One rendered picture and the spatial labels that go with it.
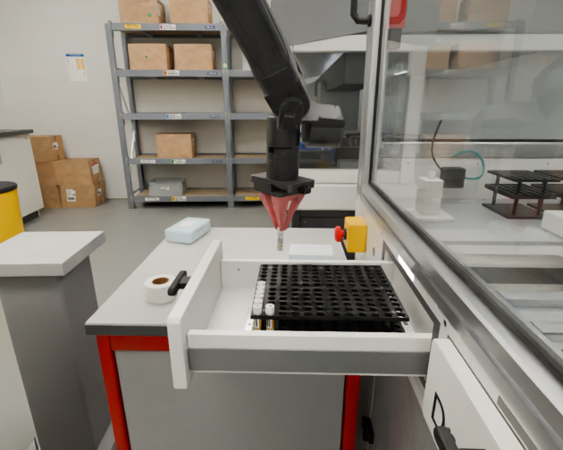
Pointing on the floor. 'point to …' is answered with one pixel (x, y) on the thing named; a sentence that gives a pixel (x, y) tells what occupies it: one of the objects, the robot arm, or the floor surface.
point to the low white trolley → (202, 419)
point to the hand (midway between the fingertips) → (281, 225)
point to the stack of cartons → (66, 175)
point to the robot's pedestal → (54, 335)
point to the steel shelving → (181, 112)
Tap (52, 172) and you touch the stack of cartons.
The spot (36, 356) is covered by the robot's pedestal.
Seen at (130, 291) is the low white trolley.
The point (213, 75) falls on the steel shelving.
